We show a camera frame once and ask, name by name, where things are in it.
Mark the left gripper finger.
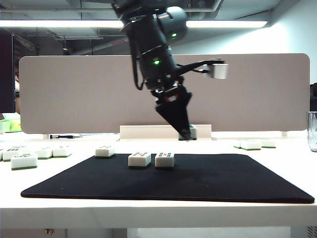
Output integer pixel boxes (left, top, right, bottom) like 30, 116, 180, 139
155, 103, 190, 139
184, 98, 192, 140

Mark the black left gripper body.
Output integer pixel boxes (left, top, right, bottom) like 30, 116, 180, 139
150, 81, 193, 110

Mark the black fabric mat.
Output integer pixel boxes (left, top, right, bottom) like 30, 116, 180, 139
20, 153, 315, 204

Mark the beige partition panel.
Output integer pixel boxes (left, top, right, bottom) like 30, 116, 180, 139
18, 53, 311, 135

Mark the clear glass container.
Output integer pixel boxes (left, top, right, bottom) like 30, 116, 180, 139
308, 111, 317, 152

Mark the black boxy device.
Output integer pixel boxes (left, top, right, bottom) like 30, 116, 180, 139
309, 83, 317, 112

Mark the person with glasses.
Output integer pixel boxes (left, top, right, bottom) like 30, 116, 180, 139
14, 61, 20, 115

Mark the yellow-green box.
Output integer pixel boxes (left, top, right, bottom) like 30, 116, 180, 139
9, 119, 22, 132

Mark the black monitor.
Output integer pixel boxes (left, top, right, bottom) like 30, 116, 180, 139
0, 28, 16, 114

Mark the white cable tray flap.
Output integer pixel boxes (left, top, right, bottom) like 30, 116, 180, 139
119, 124, 212, 142

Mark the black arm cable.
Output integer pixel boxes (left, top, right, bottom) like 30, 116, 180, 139
132, 56, 146, 91

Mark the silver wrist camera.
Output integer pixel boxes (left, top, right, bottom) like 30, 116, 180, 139
207, 63, 229, 80

